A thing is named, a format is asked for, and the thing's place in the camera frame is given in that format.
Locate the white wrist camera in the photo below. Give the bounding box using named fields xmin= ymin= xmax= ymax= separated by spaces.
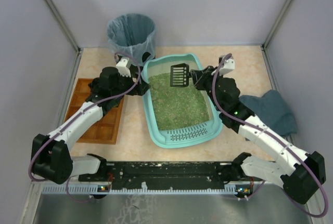
xmin=116 ymin=57 xmax=132 ymax=77
xmin=219 ymin=55 xmax=235 ymax=76

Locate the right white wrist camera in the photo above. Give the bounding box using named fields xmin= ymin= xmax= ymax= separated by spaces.
xmin=219 ymin=55 xmax=235 ymax=76

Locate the black round object in tray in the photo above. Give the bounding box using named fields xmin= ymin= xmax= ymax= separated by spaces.
xmin=88 ymin=77 xmax=103 ymax=94

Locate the black mounting rail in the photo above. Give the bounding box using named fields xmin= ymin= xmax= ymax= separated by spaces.
xmin=33 ymin=160 xmax=313 ymax=199

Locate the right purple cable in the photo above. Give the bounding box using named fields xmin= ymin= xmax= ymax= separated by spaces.
xmin=212 ymin=54 xmax=328 ymax=218

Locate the blue cloth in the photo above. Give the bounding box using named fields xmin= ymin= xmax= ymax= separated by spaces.
xmin=239 ymin=90 xmax=298 ymax=137

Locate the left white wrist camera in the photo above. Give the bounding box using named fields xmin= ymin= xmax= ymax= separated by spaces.
xmin=116 ymin=57 xmax=132 ymax=77

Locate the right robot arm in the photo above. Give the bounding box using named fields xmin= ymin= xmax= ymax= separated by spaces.
xmin=187 ymin=66 xmax=326 ymax=204

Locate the black litter scoop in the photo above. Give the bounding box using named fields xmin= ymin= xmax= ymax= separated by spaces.
xmin=170 ymin=63 xmax=190 ymax=87

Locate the blue trash bag liner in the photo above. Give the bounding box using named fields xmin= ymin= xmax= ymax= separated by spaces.
xmin=106 ymin=13 xmax=157 ymax=56

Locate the green cat litter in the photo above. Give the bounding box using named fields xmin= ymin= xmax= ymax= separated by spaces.
xmin=149 ymin=73 xmax=210 ymax=130

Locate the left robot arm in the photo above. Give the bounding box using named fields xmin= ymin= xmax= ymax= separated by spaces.
xmin=28 ymin=67 xmax=150 ymax=185

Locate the black trash bin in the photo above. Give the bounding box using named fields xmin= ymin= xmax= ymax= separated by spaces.
xmin=114 ymin=51 xmax=156 ymax=67

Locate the wooden compartment tray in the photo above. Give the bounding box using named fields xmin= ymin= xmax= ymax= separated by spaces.
xmin=65 ymin=78 xmax=124 ymax=144

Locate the teal litter box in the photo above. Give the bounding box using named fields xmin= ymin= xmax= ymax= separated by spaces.
xmin=142 ymin=54 xmax=223 ymax=149

